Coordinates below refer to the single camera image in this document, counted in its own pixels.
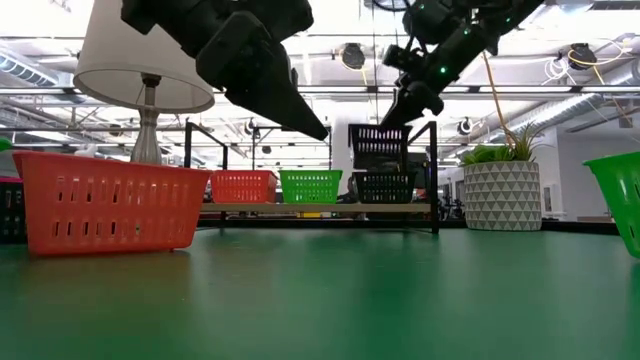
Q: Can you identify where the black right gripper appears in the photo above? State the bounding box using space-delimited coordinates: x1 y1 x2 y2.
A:
379 79 445 129

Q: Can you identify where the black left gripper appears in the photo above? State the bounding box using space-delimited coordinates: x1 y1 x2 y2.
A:
119 0 331 143

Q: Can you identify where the black plastic slotted basket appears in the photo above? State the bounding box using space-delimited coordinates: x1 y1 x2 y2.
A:
0 177 27 245
351 170 418 205
347 123 414 172

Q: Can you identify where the green plastic slotted basket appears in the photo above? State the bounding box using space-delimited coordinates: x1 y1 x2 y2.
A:
278 169 344 205
582 151 640 260

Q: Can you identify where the orange plastic slotted basket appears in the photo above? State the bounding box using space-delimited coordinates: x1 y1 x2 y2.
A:
209 169 279 205
12 149 212 258

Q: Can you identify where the succulent in white patterned pot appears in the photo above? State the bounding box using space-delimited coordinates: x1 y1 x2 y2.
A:
458 122 554 233

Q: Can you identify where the white shade silver table lamp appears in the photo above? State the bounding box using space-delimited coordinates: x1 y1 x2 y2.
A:
73 0 216 166

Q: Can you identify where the green table mat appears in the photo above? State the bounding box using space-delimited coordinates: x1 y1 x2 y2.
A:
0 227 640 360

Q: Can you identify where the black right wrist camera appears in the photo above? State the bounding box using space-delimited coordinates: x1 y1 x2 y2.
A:
382 43 417 72

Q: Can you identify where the yellow hanging cable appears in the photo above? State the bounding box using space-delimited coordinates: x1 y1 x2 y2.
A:
481 49 519 147

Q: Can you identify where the black aluminium rig frame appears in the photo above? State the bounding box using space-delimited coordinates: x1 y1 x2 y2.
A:
194 218 621 236

